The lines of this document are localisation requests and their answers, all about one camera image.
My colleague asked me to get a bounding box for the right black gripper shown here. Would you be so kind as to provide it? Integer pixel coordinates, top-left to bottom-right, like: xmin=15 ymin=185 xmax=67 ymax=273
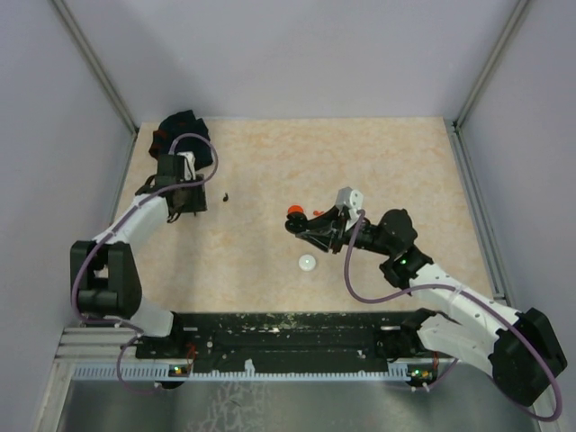
xmin=297 ymin=203 xmax=394 ymax=256

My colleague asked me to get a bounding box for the black round charging case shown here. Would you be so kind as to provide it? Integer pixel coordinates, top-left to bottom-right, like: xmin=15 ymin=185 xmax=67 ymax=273
xmin=284 ymin=211 xmax=308 ymax=235

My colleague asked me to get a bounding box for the white charging case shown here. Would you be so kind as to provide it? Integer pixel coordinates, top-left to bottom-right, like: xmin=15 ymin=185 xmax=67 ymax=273
xmin=298 ymin=254 xmax=317 ymax=272

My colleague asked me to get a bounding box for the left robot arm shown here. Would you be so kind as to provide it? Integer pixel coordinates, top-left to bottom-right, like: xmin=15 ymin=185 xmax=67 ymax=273
xmin=70 ymin=151 xmax=207 ymax=357

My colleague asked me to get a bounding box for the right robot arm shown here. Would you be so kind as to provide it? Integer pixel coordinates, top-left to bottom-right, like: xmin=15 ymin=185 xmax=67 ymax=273
xmin=285 ymin=206 xmax=567 ymax=407

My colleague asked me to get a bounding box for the orange round charging case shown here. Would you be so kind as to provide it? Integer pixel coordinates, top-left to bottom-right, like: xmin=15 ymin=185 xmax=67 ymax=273
xmin=287 ymin=204 xmax=304 ymax=215

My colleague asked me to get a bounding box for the dark crumpled cloth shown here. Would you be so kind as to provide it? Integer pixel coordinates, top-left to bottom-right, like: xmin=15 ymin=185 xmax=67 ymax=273
xmin=148 ymin=109 xmax=215 ymax=170

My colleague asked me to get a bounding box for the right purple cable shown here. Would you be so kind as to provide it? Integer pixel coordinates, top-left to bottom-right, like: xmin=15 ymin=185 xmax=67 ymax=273
xmin=344 ymin=209 xmax=563 ymax=423

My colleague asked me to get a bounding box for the purple cable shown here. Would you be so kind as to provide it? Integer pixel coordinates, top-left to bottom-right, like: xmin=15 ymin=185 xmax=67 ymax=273
xmin=344 ymin=209 xmax=563 ymax=423
xmin=71 ymin=133 xmax=221 ymax=393

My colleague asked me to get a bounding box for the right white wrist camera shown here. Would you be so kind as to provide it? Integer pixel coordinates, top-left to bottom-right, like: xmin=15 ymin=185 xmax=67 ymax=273
xmin=335 ymin=186 xmax=364 ymax=226

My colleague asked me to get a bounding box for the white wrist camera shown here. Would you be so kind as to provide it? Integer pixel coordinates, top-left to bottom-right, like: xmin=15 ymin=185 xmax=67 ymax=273
xmin=335 ymin=186 xmax=364 ymax=226
xmin=178 ymin=151 xmax=196 ymax=181

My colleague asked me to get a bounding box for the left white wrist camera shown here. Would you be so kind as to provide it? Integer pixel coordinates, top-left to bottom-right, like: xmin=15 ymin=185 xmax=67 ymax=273
xmin=178 ymin=151 xmax=196 ymax=181

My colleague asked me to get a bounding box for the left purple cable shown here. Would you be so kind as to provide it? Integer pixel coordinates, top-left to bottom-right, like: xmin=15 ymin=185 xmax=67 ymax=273
xmin=71 ymin=133 xmax=221 ymax=393

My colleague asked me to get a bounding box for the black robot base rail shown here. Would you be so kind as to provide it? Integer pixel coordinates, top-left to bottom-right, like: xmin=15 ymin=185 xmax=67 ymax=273
xmin=136 ymin=311 xmax=437 ymax=374

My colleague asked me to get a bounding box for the white cable duct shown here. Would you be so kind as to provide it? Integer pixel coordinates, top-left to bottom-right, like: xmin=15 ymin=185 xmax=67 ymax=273
xmin=71 ymin=363 xmax=433 ymax=382

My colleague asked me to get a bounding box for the left aluminium frame post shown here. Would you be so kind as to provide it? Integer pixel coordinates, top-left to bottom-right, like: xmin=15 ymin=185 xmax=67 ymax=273
xmin=48 ymin=0 xmax=140 ymax=135

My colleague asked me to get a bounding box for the aluminium frame post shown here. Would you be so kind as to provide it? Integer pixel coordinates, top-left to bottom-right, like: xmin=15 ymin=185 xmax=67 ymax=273
xmin=48 ymin=0 xmax=140 ymax=135
xmin=452 ymin=0 xmax=534 ymax=133

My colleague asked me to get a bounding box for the right aluminium frame post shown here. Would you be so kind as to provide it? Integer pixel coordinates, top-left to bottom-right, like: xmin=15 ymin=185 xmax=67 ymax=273
xmin=452 ymin=0 xmax=534 ymax=133

